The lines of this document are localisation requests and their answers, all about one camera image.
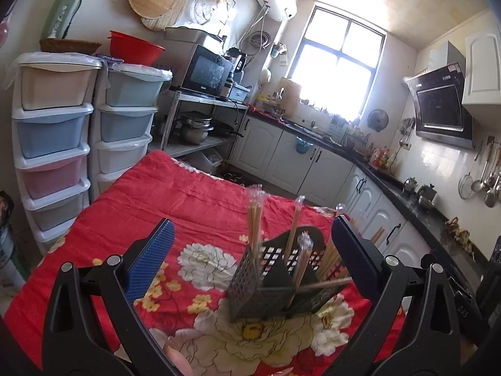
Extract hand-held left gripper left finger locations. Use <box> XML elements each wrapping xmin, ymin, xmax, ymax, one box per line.
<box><xmin>42</xmin><ymin>218</ymin><xmax>184</xmax><ymax>376</ymax></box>

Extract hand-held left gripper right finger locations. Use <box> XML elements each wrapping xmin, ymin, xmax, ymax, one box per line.
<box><xmin>323</xmin><ymin>215</ymin><xmax>462</xmax><ymax>376</ymax></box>

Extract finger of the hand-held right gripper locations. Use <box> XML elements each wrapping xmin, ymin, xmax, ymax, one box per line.
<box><xmin>421</xmin><ymin>251</ymin><xmax>451</xmax><ymax>283</ymax></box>

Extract set of bamboo chopsticks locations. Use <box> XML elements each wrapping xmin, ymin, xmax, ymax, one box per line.
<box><xmin>246</xmin><ymin>183</ymin><xmax>387</xmax><ymax>295</ymax></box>

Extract dark green perforated utensil basket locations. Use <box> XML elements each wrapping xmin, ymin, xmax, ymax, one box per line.
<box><xmin>226</xmin><ymin>225</ymin><xmax>353</xmax><ymax>324</ymax></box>

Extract row of hanging steel utensils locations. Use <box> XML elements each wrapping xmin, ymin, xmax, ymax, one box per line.
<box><xmin>458</xmin><ymin>137</ymin><xmax>501</xmax><ymax>208</ymax></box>

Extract person's left hand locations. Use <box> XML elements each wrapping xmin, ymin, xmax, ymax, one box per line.
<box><xmin>162</xmin><ymin>335</ymin><xmax>294</xmax><ymax>376</ymax></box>

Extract black countertop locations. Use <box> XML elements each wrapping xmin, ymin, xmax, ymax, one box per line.
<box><xmin>248</xmin><ymin>110</ymin><xmax>490</xmax><ymax>294</ymax></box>

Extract brown ginger pile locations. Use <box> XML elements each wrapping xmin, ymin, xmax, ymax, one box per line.
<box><xmin>445</xmin><ymin>217</ymin><xmax>474</xmax><ymax>259</ymax></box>

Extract red floral blanket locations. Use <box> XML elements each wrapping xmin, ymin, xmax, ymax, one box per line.
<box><xmin>4</xmin><ymin>149</ymin><xmax>408</xmax><ymax>376</ymax></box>

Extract orange condiment bottles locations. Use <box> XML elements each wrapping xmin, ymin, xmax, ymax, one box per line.
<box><xmin>372</xmin><ymin>147</ymin><xmax>390</xmax><ymax>169</ymax></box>

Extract dish rack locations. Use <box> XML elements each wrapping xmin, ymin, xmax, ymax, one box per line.
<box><xmin>331</xmin><ymin>114</ymin><xmax>349</xmax><ymax>138</ymax></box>

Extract stacked steel pots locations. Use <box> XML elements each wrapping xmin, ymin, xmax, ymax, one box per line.
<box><xmin>180</xmin><ymin>112</ymin><xmax>214</xmax><ymax>145</ymax></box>

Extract short pastel plastic drawer tower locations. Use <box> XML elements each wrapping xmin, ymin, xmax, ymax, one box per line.
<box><xmin>88</xmin><ymin>64</ymin><xmax>173</xmax><ymax>201</ymax></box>

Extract white green bucket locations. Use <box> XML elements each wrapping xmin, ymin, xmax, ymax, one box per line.
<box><xmin>0</xmin><ymin>223</ymin><xmax>26</xmax><ymax>295</ymax></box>

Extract black frying pan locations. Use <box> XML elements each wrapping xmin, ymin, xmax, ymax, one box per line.
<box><xmin>211</xmin><ymin>122</ymin><xmax>244</xmax><ymax>138</ymax></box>

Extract black range hood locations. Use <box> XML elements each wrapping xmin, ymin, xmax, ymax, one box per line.
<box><xmin>405</xmin><ymin>41</ymin><xmax>474</xmax><ymax>150</ymax></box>

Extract dark floral bag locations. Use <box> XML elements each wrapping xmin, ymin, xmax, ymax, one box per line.
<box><xmin>0</xmin><ymin>190</ymin><xmax>17</xmax><ymax>228</ymax></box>

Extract tall pastel plastic drawer tower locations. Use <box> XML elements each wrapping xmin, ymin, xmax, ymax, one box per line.
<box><xmin>11</xmin><ymin>52</ymin><xmax>103</xmax><ymax>252</ymax></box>

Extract metal kitchen shelf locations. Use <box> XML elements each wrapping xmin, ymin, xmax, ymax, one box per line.
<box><xmin>160</xmin><ymin>90</ymin><xmax>250</xmax><ymax>174</ymax></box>

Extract wooden cutting board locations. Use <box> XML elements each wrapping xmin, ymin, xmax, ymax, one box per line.
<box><xmin>278</xmin><ymin>77</ymin><xmax>302</xmax><ymax>115</ymax></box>

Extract small grey-blue box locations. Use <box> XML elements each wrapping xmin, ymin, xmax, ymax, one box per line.
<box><xmin>228</xmin><ymin>85</ymin><xmax>251</xmax><ymax>102</ymax></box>

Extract kitchen window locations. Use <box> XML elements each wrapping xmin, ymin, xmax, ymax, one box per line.
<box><xmin>287</xmin><ymin>2</ymin><xmax>386</xmax><ymax>124</ymax></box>

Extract black microwave oven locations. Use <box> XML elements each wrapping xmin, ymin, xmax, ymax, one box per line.
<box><xmin>181</xmin><ymin>44</ymin><xmax>235</xmax><ymax>100</ymax></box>

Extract red plastic basin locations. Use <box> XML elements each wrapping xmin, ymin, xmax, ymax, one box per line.
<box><xmin>109</xmin><ymin>30</ymin><xmax>166</xmax><ymax>67</ymax></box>

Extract black electric kettle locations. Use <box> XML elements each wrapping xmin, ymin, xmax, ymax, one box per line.
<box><xmin>227</xmin><ymin>48</ymin><xmax>247</xmax><ymax>73</ymax></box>

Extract steel tray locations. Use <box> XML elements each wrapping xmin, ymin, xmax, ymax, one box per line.
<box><xmin>164</xmin><ymin>27</ymin><xmax>226</xmax><ymax>46</ymax></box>

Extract brown wicker basket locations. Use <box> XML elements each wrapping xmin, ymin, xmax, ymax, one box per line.
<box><xmin>39</xmin><ymin>38</ymin><xmax>103</xmax><ymax>55</ymax></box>

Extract round woven straw mat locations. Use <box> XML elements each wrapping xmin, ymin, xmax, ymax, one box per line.
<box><xmin>141</xmin><ymin>0</ymin><xmax>187</xmax><ymax>32</ymax></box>

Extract white round plastic cover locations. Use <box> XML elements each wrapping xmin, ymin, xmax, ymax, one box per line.
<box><xmin>194</xmin><ymin>0</ymin><xmax>218</xmax><ymax>24</ymax></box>

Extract grey-green hanging pouch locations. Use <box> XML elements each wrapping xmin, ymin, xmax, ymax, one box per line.
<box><xmin>41</xmin><ymin>0</ymin><xmax>91</xmax><ymax>40</ymax></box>

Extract white wall cabinets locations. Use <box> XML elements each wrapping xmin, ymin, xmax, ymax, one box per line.
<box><xmin>462</xmin><ymin>33</ymin><xmax>501</xmax><ymax>117</ymax></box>

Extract coiled grey hose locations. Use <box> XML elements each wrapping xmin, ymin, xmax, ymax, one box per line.
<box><xmin>239</xmin><ymin>29</ymin><xmax>271</xmax><ymax>54</ymax></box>

